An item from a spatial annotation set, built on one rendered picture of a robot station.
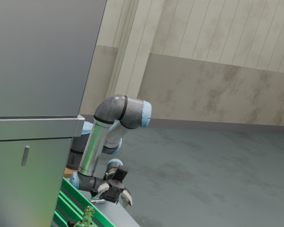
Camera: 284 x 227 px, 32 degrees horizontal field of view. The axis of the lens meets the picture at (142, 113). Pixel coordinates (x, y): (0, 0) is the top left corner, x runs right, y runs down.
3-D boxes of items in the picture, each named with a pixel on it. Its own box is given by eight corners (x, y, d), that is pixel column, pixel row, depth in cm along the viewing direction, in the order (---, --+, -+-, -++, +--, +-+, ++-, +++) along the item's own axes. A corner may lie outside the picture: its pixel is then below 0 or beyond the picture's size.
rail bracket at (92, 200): (80, 217, 194) (89, 187, 190) (96, 215, 199) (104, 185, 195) (86, 223, 191) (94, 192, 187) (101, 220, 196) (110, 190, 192)
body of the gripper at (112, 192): (117, 205, 213) (117, 192, 224) (125, 189, 210) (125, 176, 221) (100, 199, 211) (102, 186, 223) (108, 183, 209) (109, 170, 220)
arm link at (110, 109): (103, 92, 213) (69, 192, 224) (126, 98, 216) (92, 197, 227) (98, 85, 224) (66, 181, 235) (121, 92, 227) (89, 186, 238)
